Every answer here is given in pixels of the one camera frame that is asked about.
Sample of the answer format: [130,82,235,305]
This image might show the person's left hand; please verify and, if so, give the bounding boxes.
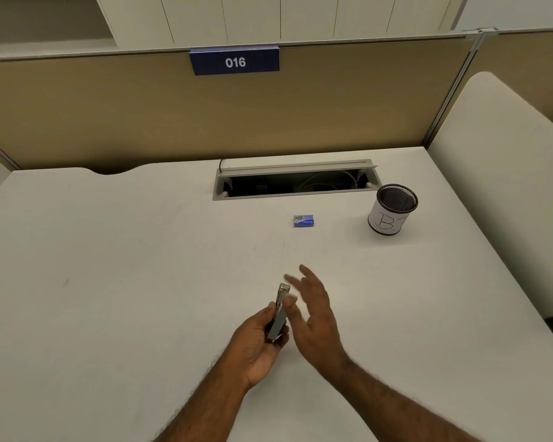
[224,302,290,390]

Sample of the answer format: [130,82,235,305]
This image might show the person's right hand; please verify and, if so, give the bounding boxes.
[283,265,352,382]

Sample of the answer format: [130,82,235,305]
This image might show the grey metal stapler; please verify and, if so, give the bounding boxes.
[265,283,297,343]

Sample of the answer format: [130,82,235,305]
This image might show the person's right forearm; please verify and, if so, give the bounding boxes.
[325,356,482,442]

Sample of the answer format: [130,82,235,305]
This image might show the person's left forearm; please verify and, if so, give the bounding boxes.
[153,363,250,442]

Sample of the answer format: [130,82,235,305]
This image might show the black mesh pen holder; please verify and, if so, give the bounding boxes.
[368,183,418,236]

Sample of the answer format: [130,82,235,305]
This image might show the beige desk partition panel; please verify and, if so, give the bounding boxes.
[0,33,482,175]

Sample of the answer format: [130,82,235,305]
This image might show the blue desk number sign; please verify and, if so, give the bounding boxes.
[189,46,280,76]

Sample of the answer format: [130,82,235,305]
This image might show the white cabinet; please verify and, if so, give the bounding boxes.
[0,0,471,56]

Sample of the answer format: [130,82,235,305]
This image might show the beige side partition panel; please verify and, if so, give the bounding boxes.
[424,28,553,150]

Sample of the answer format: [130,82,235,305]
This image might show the grey desk cable tray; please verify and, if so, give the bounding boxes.
[212,159,379,201]

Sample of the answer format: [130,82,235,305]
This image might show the white cables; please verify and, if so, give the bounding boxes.
[300,171,369,191]

